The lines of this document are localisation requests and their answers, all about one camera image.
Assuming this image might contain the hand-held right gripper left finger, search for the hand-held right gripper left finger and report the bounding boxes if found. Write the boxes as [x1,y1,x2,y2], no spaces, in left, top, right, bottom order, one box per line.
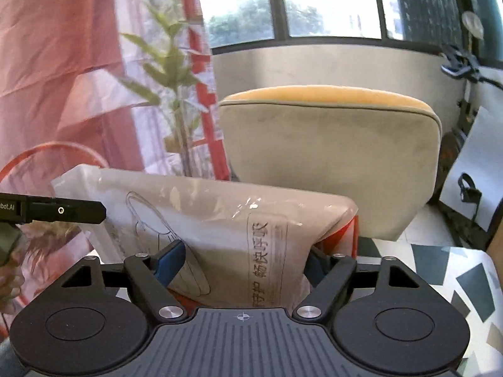
[59,239,189,323]

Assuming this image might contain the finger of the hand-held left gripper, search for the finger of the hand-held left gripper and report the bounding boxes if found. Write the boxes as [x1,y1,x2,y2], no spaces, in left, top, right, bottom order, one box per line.
[24,199,107,224]

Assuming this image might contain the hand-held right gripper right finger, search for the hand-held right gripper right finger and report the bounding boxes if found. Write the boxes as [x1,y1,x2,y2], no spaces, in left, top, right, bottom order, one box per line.
[295,245,423,320]

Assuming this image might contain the red strawberry print box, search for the red strawberry print box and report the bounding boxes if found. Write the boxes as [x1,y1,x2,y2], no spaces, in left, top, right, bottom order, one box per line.
[169,207,359,311]

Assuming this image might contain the clear face mask packet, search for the clear face mask packet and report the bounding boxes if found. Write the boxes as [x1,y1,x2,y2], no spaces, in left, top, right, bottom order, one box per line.
[51,164,359,309]

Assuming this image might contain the person's left hand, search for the person's left hand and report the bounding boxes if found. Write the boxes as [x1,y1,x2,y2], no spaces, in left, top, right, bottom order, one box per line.
[0,261,25,315]

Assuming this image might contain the beige upholstered chair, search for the beige upholstered chair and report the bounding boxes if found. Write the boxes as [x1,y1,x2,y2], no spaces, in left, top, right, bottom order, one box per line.
[217,85,443,241]

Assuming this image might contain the geometric patterned tablecloth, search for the geometric patterned tablecloth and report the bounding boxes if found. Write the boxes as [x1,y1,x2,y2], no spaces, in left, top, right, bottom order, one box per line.
[356,236,503,377]

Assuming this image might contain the dark wheel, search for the dark wheel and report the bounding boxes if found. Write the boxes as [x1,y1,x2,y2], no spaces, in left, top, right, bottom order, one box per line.
[434,128,470,205]

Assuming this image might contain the black clip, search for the black clip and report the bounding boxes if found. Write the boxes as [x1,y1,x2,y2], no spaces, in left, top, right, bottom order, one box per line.
[458,173,483,222]

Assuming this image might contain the black framed window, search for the black framed window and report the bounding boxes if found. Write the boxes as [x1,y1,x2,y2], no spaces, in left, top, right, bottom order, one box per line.
[179,0,503,57]

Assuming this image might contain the round suction cup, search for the round suction cup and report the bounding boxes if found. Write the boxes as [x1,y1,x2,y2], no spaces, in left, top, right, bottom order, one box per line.
[462,10,485,41]

